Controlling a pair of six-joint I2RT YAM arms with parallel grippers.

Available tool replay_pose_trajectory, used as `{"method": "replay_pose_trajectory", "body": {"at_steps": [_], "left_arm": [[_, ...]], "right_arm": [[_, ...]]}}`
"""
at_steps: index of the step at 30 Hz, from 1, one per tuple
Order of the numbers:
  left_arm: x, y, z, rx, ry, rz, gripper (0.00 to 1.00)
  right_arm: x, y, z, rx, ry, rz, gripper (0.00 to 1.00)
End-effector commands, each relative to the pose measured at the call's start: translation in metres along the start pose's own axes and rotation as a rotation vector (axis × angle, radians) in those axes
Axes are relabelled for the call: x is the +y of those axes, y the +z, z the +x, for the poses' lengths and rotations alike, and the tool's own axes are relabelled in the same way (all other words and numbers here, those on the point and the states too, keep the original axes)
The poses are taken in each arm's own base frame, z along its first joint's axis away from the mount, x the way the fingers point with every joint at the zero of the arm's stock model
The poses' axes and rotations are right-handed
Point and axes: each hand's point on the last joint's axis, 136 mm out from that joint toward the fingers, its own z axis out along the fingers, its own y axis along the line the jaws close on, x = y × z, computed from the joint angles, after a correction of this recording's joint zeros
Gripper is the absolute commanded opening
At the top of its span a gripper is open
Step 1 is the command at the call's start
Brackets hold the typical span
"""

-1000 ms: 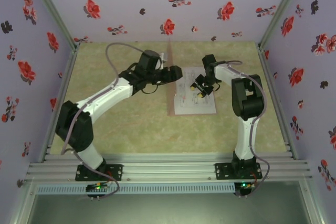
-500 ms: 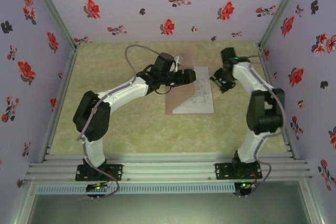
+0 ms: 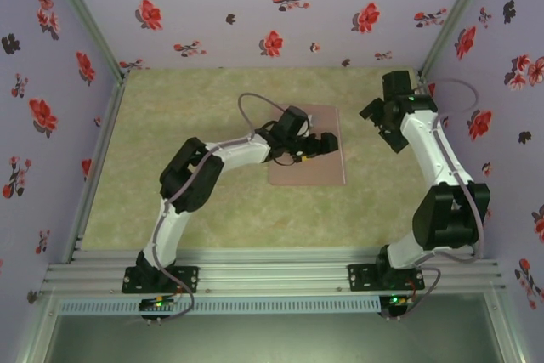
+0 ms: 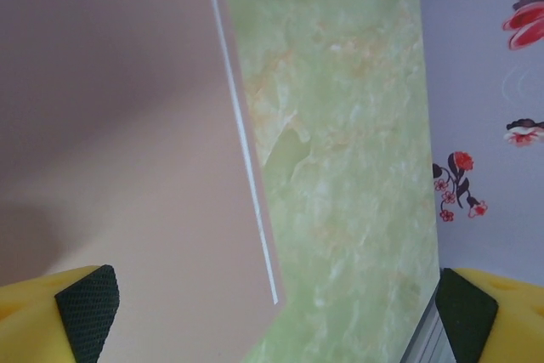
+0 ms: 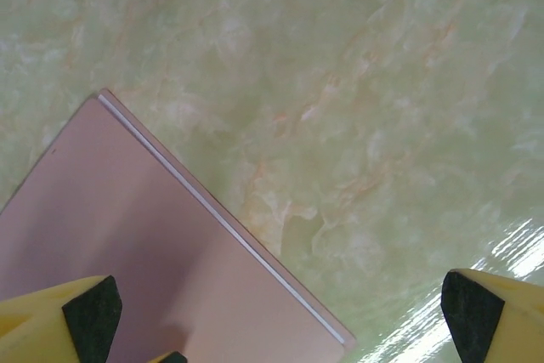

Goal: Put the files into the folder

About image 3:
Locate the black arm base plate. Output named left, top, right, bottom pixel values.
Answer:
left=347, top=264, right=426, bottom=292
left=122, top=266, right=201, bottom=295

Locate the lilac arm cable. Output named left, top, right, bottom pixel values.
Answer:
left=146, top=91, right=294, bottom=321
left=384, top=77, right=486, bottom=320

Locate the aluminium corner post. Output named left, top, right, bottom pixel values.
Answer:
left=42, top=0, right=128, bottom=82
left=417, top=0, right=498, bottom=79

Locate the aluminium lower frame bar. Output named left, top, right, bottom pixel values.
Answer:
left=16, top=292, right=63, bottom=363
left=484, top=290, right=530, bottom=363

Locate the green marbled table cover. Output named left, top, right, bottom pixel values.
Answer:
left=78, top=65, right=473, bottom=250

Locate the lilac right arm cable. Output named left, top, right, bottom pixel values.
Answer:
left=384, top=77, right=486, bottom=320

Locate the lilac left arm cable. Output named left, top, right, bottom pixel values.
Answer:
left=146, top=91, right=294, bottom=321

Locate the aluminium front frame beam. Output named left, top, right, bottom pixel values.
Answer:
left=40, top=247, right=505, bottom=295

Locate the white slotted cable duct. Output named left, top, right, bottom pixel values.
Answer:
left=57, top=294, right=382, bottom=315

